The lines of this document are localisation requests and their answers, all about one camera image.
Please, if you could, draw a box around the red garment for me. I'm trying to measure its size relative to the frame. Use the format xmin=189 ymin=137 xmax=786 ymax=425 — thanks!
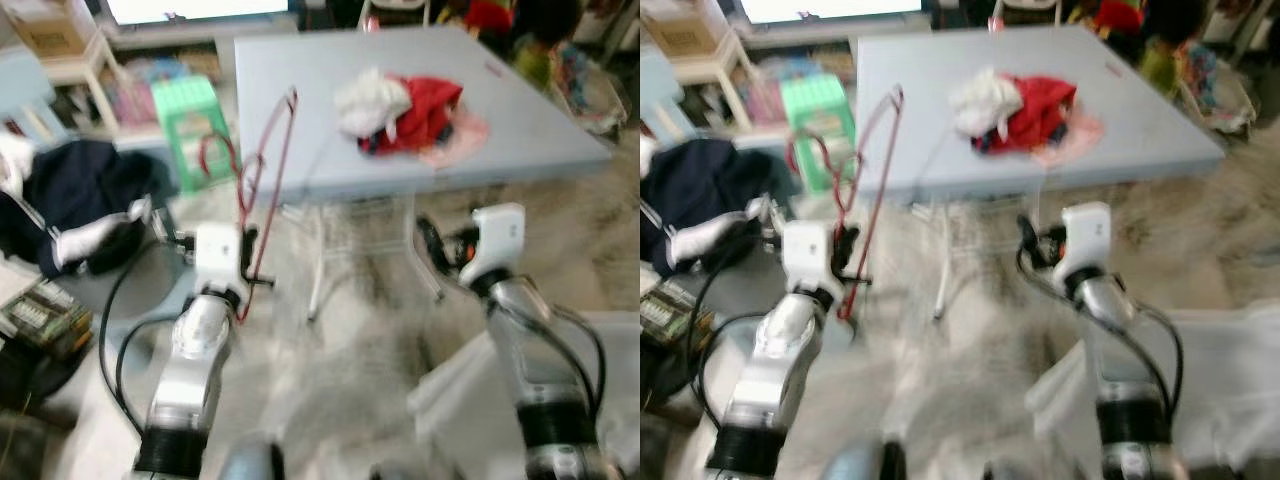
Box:
xmin=358 ymin=75 xmax=466 ymax=158
xmin=975 ymin=75 xmax=1079 ymax=156

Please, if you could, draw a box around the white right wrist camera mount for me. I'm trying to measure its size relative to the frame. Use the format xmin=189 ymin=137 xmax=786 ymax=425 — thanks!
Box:
xmin=465 ymin=203 xmax=528 ymax=286
xmin=1058 ymin=200 xmax=1113 ymax=286

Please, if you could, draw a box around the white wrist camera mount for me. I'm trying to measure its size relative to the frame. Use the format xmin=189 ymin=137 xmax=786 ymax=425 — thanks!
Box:
xmin=1058 ymin=200 xmax=1113 ymax=286
xmin=465 ymin=203 xmax=528 ymax=286
xmin=780 ymin=220 xmax=836 ymax=301
xmin=192 ymin=222 xmax=248 ymax=293

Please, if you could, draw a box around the cardboard box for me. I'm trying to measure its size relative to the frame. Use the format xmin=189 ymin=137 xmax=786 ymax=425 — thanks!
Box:
xmin=0 ymin=0 xmax=101 ymax=61
xmin=640 ymin=0 xmax=731 ymax=59

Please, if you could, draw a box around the green patterned box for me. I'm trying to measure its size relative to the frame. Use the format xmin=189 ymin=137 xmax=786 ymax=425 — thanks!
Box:
xmin=640 ymin=285 xmax=716 ymax=361
xmin=0 ymin=278 xmax=96 ymax=361

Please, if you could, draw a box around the green plastic stool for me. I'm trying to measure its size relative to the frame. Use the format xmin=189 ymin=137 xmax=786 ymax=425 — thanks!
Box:
xmin=150 ymin=78 xmax=238 ymax=193
xmin=780 ymin=75 xmax=859 ymax=196

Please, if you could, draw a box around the colourful baby bouncer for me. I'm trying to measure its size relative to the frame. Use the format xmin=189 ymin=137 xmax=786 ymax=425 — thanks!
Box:
xmin=1175 ymin=40 xmax=1259 ymax=136
xmin=550 ymin=40 xmax=623 ymax=136

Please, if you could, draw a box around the grey robot left leg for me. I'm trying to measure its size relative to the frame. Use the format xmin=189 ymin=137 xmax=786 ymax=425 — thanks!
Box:
xmin=215 ymin=440 xmax=286 ymax=480
xmin=825 ymin=440 xmax=906 ymax=480

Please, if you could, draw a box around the small white side table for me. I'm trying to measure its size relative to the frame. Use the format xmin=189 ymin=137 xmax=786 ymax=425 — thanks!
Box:
xmin=660 ymin=35 xmax=751 ymax=131
xmin=40 ymin=35 xmax=126 ymax=131

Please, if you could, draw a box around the white crumpled garment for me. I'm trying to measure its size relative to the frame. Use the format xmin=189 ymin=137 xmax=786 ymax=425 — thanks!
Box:
xmin=948 ymin=68 xmax=1026 ymax=139
xmin=333 ymin=68 xmax=413 ymax=139

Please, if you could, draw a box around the child with dark hair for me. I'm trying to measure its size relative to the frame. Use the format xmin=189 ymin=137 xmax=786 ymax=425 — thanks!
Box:
xmin=1140 ymin=0 xmax=1216 ymax=93
xmin=510 ymin=0 xmax=573 ymax=89

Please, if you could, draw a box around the pink clothes pile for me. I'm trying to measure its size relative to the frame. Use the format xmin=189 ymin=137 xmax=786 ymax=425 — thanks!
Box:
xmin=1030 ymin=108 xmax=1106 ymax=166
xmin=418 ymin=108 xmax=493 ymax=169

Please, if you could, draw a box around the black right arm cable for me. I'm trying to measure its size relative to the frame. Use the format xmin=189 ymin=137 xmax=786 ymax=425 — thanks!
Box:
xmin=1130 ymin=300 xmax=1187 ymax=421
xmin=545 ymin=305 xmax=609 ymax=401

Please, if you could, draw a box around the red plastic hanger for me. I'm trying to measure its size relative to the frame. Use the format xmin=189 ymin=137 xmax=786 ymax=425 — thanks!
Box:
xmin=200 ymin=85 xmax=301 ymax=323
xmin=790 ymin=85 xmax=906 ymax=323

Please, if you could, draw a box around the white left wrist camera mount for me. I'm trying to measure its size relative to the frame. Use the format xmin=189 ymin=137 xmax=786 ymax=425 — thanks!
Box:
xmin=192 ymin=222 xmax=248 ymax=293
xmin=780 ymin=220 xmax=836 ymax=301

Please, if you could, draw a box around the navy and white jacket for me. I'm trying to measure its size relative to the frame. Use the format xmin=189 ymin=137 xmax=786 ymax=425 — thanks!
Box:
xmin=0 ymin=130 xmax=159 ymax=279
xmin=640 ymin=135 xmax=776 ymax=276

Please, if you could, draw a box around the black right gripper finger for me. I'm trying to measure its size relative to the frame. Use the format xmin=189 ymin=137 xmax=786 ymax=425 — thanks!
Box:
xmin=415 ymin=215 xmax=451 ymax=276
xmin=1015 ymin=213 xmax=1046 ymax=271

